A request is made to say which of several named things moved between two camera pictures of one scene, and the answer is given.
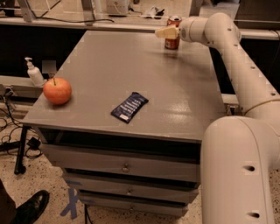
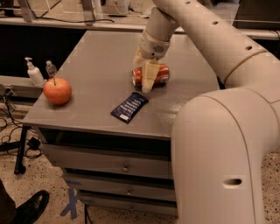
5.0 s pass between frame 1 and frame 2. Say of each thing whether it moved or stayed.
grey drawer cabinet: stayed
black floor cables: stayed
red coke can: moved
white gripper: moved
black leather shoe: stayed
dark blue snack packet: stayed
